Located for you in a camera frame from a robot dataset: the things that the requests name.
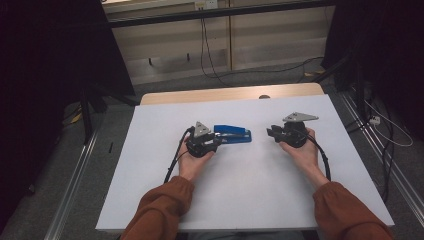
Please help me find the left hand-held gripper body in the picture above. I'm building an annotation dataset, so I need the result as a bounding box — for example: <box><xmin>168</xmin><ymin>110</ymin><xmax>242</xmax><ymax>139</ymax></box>
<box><xmin>185</xmin><ymin>121</ymin><xmax>218</xmax><ymax>159</ymax></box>

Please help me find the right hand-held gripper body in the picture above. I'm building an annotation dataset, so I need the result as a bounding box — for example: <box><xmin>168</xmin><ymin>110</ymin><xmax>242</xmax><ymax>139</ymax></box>
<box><xmin>281</xmin><ymin>111</ymin><xmax>320</xmax><ymax>149</ymax></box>

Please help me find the blue stapler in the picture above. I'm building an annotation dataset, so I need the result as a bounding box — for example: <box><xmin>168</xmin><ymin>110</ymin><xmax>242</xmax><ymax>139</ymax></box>
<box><xmin>213</xmin><ymin>124</ymin><xmax>253</xmax><ymax>145</ymax></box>

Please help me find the person's left hand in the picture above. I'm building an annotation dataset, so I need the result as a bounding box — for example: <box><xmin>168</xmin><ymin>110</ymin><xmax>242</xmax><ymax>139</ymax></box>
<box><xmin>177</xmin><ymin>145</ymin><xmax>217</xmax><ymax>183</ymax></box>

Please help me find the person's right hand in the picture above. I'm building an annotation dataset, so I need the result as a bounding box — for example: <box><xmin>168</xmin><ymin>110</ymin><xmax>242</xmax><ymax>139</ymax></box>
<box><xmin>278</xmin><ymin>128</ymin><xmax>327</xmax><ymax>180</ymax></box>

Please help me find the light wooden table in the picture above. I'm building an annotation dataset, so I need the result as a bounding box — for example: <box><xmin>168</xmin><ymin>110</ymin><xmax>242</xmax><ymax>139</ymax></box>
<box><xmin>139</xmin><ymin>82</ymin><xmax>325</xmax><ymax>106</ymax></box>

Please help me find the white table board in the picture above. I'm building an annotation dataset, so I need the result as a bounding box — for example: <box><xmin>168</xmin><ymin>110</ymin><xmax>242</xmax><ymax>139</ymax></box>
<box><xmin>95</xmin><ymin>94</ymin><xmax>395</xmax><ymax>232</ymax></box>

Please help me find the black metal stand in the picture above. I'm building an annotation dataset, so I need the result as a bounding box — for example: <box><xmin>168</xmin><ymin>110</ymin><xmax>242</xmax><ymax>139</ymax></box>
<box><xmin>79</xmin><ymin>84</ymin><xmax>138</xmax><ymax>146</ymax></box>
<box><xmin>313</xmin><ymin>49</ymin><xmax>368</xmax><ymax>121</ymax></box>

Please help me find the person's grey lap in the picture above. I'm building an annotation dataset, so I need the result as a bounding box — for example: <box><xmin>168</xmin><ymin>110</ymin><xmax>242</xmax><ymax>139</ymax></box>
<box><xmin>186</xmin><ymin>231</ymin><xmax>318</xmax><ymax>240</ymax></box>

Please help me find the black horizontal bar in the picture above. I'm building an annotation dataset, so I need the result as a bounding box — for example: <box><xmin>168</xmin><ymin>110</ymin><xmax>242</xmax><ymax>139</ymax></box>
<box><xmin>108</xmin><ymin>0</ymin><xmax>336</xmax><ymax>29</ymax></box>

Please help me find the dark curtain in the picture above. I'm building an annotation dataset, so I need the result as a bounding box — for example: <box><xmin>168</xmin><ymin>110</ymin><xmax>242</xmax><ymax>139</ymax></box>
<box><xmin>321</xmin><ymin>0</ymin><xmax>424</xmax><ymax>141</ymax></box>
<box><xmin>0</xmin><ymin>0</ymin><xmax>136</xmax><ymax>231</ymax></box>

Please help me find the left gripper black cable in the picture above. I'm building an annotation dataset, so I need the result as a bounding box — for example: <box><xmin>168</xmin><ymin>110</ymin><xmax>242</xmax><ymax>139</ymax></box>
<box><xmin>163</xmin><ymin>125</ymin><xmax>196</xmax><ymax>184</ymax></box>

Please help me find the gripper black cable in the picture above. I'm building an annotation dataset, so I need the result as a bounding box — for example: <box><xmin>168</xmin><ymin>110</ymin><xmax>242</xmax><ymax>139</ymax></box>
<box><xmin>301</xmin><ymin>131</ymin><xmax>332</xmax><ymax>183</ymax></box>
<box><xmin>163</xmin><ymin>125</ymin><xmax>196</xmax><ymax>184</ymax></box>

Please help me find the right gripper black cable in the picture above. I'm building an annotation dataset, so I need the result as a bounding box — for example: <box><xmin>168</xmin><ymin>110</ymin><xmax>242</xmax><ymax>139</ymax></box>
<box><xmin>301</xmin><ymin>131</ymin><xmax>332</xmax><ymax>183</ymax></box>

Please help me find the black hanging cable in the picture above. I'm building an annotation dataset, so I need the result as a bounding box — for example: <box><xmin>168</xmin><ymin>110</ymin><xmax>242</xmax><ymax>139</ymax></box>
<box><xmin>199</xmin><ymin>9</ymin><xmax>325</xmax><ymax>88</ymax></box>

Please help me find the aluminium floor rail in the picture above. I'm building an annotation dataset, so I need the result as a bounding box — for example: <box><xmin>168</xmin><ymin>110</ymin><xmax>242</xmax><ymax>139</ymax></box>
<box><xmin>43</xmin><ymin>129</ymin><xmax>99</xmax><ymax>240</ymax></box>
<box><xmin>338</xmin><ymin>91</ymin><xmax>424</xmax><ymax>218</ymax></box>

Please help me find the black floor cable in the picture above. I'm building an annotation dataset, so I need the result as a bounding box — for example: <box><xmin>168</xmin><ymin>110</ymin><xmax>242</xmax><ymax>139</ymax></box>
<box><xmin>344</xmin><ymin>96</ymin><xmax>395</xmax><ymax>204</ymax></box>

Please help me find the white cable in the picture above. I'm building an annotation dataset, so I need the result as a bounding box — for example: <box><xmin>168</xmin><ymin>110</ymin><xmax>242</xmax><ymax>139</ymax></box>
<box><xmin>363</xmin><ymin>99</ymin><xmax>414</xmax><ymax>148</ymax></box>

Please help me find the white wall socket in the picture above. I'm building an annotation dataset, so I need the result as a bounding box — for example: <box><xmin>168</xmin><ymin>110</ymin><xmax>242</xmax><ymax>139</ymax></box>
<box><xmin>194</xmin><ymin>0</ymin><xmax>219</xmax><ymax>10</ymax></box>

